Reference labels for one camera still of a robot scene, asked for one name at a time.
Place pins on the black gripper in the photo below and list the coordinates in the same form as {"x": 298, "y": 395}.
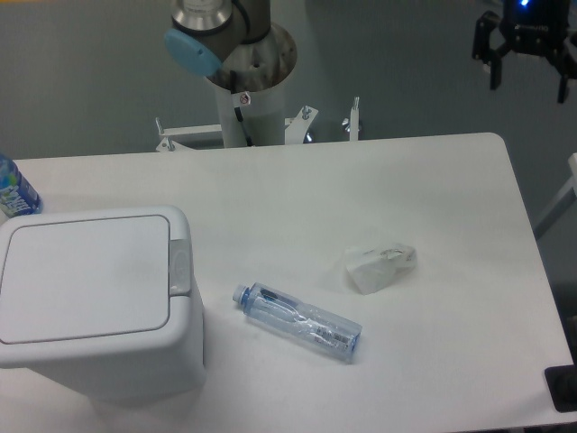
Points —
{"x": 525, "y": 24}

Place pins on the white push-lid trash can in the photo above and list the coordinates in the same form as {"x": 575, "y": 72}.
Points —
{"x": 103, "y": 302}

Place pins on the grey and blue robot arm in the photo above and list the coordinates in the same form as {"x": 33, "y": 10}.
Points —
{"x": 223, "y": 25}

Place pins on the empty clear plastic bottle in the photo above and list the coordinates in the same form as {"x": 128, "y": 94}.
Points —
{"x": 321, "y": 329}

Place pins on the blue labelled water bottle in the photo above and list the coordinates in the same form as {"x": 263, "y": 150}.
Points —
{"x": 18, "y": 196}

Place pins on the white frame at right edge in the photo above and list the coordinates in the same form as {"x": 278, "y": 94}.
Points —
{"x": 559, "y": 204}

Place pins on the black table clamp mount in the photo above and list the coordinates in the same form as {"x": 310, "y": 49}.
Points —
{"x": 561, "y": 382}

